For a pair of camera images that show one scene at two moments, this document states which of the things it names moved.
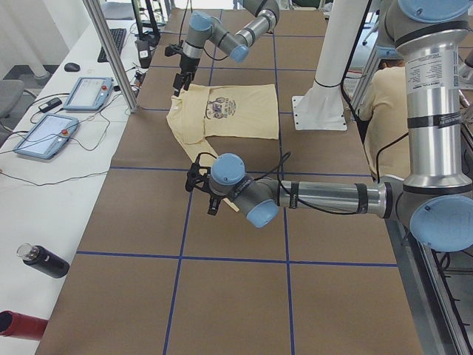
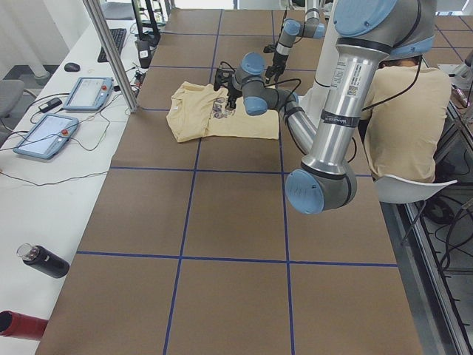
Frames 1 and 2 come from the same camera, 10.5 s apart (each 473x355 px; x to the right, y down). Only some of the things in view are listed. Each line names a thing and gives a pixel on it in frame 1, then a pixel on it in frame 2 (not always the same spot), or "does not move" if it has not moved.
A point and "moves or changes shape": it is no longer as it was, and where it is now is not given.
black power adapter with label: [145, 53] does not move
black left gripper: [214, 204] → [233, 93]
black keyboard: [118, 35] does not move
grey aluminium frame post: [111, 52] does not move
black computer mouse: [72, 67] does not move
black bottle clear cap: [39, 259] does not move
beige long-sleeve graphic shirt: [238, 111] moves or changes shape
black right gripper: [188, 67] → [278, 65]
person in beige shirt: [384, 106] does not move
